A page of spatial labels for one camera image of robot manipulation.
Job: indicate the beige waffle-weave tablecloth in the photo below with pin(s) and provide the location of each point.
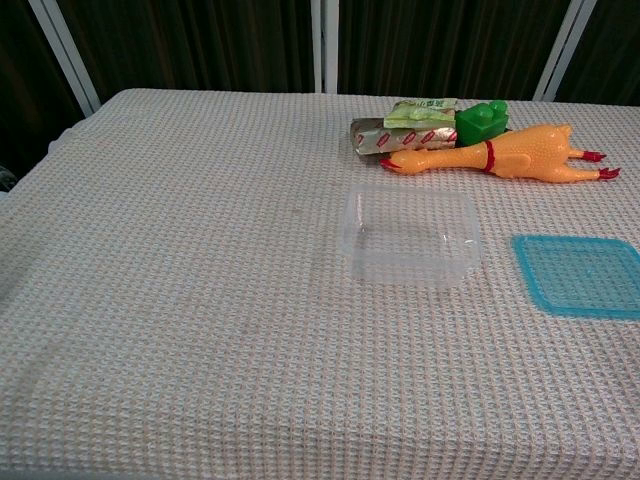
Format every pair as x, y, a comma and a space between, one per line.
200, 300

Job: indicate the blue container lid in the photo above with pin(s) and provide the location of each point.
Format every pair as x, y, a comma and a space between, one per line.
580, 275

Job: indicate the green toy building block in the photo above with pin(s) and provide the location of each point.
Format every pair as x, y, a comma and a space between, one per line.
480, 127

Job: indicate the white slanted frame post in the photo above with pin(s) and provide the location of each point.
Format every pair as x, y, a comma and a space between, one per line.
565, 50
65, 55

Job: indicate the dark pleated curtain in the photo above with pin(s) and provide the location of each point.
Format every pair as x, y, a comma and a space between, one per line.
200, 45

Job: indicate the white upright frame post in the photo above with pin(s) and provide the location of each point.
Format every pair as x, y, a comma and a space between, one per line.
325, 45

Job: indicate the gold foil snack packet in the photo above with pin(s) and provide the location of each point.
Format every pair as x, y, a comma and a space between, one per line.
390, 137

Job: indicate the dark rounded glossy object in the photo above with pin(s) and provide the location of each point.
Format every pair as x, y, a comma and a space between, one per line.
5, 177

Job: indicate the yellow rubber chicken toy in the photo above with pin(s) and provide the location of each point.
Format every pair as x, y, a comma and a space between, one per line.
530, 155

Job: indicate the clear plastic container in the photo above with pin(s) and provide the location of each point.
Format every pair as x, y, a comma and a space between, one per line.
410, 235

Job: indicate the light green snack packet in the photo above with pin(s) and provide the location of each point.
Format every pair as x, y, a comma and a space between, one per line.
415, 115

